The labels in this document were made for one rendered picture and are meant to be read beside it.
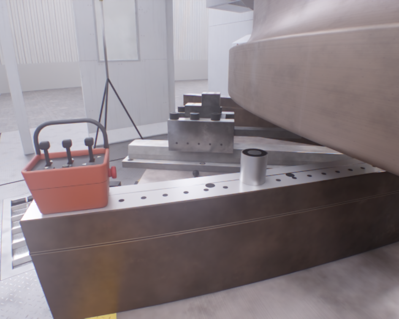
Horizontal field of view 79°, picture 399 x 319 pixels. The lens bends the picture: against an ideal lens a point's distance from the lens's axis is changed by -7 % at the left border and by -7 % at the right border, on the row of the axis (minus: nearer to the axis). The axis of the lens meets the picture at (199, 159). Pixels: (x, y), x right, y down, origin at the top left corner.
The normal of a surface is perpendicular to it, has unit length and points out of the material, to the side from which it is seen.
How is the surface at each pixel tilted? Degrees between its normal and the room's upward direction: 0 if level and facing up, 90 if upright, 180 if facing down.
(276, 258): 90
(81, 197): 97
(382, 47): 90
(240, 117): 90
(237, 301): 0
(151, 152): 72
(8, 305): 0
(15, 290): 0
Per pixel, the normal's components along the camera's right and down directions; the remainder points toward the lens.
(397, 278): 0.00, -0.93
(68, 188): 0.26, 0.45
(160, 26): 0.58, 0.29
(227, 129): -0.12, 0.36
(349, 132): -0.94, 0.12
